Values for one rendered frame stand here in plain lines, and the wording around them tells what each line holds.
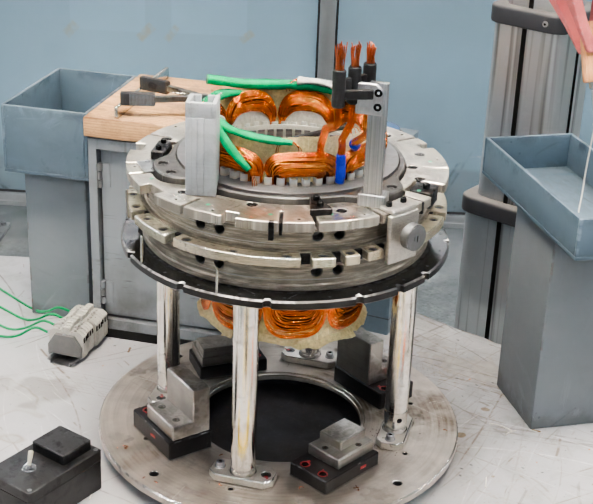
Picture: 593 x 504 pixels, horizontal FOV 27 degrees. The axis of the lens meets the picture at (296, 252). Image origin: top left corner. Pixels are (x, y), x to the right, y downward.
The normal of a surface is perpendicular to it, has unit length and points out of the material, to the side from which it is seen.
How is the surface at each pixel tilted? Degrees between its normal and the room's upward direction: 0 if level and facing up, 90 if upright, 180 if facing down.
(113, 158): 90
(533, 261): 90
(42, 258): 90
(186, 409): 90
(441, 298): 0
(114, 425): 0
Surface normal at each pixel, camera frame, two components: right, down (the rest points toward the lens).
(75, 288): -0.24, 0.39
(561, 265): 0.24, 0.40
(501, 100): -0.64, 0.29
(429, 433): 0.04, -0.91
